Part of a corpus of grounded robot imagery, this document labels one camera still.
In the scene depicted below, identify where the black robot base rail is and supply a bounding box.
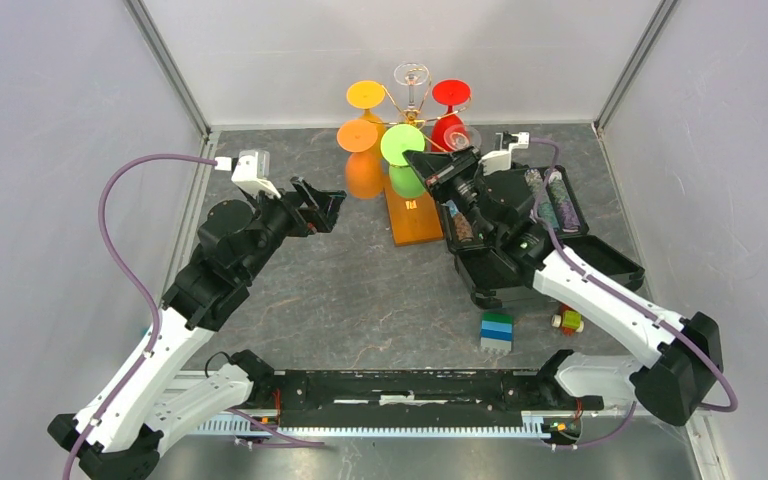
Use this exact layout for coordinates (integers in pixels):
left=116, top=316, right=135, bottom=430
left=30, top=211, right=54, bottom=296
left=243, top=369, right=605, bottom=428

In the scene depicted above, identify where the orange wine glass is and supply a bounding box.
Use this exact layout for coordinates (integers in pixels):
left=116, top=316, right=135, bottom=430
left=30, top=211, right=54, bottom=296
left=336, top=119, right=383, bottom=199

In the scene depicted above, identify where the green wine glass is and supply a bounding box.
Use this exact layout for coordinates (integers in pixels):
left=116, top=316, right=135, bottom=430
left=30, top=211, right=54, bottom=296
left=380, top=124, right=425, bottom=199

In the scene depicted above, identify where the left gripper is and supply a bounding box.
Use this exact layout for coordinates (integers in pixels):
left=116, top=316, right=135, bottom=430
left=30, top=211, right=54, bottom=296
left=239, top=175, right=346, bottom=282

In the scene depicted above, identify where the gold wire wooden glass rack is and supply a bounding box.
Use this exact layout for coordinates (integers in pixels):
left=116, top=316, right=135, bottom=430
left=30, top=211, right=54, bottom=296
left=383, top=82, right=471, bottom=246

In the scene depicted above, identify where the clear wine glass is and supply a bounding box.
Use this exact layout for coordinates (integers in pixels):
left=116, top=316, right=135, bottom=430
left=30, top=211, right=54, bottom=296
left=443, top=124, right=482, bottom=151
left=393, top=62, right=431, bottom=112

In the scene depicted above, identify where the clear wine glass back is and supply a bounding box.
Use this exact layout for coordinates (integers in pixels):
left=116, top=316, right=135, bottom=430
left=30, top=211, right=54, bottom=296
left=393, top=62, right=431, bottom=112

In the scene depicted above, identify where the yellow wine glass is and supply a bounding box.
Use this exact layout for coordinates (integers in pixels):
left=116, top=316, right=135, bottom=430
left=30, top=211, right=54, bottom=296
left=346, top=80, right=387, bottom=140

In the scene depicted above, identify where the black poker chip case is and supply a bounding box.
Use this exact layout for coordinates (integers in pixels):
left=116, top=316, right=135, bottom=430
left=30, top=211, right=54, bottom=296
left=439, top=166, right=645, bottom=310

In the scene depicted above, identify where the small colourful toy car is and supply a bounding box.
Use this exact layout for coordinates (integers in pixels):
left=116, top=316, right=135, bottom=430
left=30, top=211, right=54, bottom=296
left=551, top=304, right=584, bottom=336

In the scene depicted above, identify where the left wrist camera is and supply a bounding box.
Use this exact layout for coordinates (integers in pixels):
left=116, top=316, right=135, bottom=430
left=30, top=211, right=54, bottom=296
left=231, top=149, right=282, bottom=199

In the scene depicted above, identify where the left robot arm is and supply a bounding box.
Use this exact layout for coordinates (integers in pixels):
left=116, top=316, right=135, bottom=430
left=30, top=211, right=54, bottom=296
left=48, top=177, right=347, bottom=479

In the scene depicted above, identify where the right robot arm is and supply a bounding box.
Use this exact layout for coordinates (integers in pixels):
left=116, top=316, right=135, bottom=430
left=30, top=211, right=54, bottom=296
left=401, top=147, right=738, bottom=426

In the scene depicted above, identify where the blue green toy block stack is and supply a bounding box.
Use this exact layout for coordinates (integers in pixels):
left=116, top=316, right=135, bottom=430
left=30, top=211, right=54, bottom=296
left=479, top=312, right=513, bottom=354

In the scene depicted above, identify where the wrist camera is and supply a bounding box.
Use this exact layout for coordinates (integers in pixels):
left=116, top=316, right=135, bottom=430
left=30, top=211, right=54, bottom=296
left=479, top=131, right=530, bottom=176
left=231, top=149, right=282, bottom=199

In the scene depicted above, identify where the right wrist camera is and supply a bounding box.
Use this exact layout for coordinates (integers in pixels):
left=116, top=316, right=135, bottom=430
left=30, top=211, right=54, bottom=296
left=479, top=131, right=530, bottom=176

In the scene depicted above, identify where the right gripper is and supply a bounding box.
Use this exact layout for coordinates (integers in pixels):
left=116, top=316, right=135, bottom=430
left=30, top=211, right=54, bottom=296
left=404, top=145, right=496, bottom=245

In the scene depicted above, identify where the red wine glass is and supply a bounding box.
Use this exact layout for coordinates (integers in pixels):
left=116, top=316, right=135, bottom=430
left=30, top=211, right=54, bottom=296
left=431, top=79, right=471, bottom=151

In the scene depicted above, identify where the clear wine glass front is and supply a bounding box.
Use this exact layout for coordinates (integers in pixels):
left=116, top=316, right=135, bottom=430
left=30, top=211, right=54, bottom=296
left=443, top=124, right=482, bottom=151

